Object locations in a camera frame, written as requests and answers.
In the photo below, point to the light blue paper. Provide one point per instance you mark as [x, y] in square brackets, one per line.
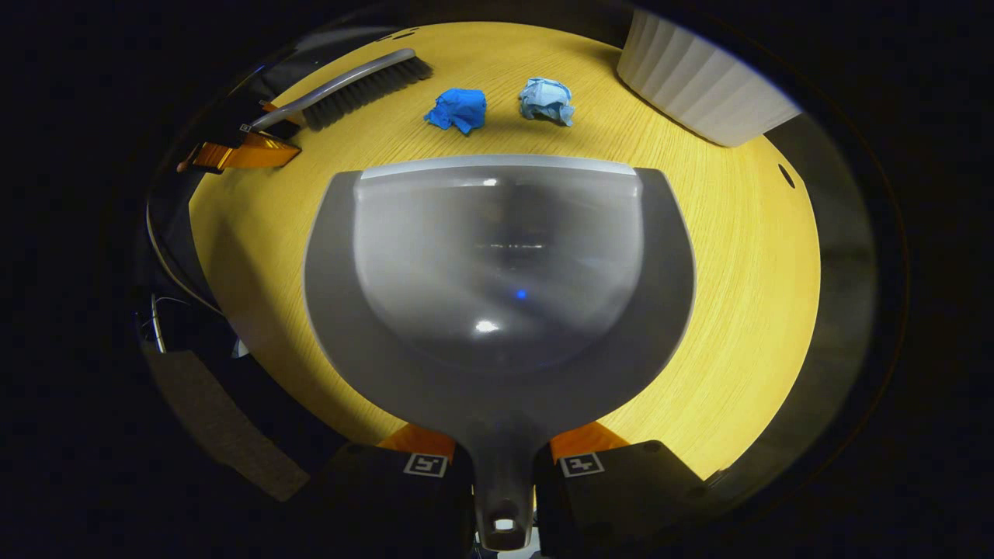
[546, 99]

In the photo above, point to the dark blue paper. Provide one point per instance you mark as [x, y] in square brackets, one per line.
[460, 109]

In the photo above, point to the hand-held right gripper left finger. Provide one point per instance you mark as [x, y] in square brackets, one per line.
[388, 497]

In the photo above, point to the small grey broom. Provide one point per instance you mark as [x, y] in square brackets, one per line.
[349, 81]

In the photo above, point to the grey plastic dustpan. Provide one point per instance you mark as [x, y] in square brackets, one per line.
[497, 256]

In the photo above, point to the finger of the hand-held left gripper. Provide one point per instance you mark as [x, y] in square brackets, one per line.
[248, 153]

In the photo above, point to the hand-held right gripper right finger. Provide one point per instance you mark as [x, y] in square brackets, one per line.
[621, 497]

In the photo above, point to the grey ribbed garbage bin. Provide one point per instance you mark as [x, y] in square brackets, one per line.
[699, 85]

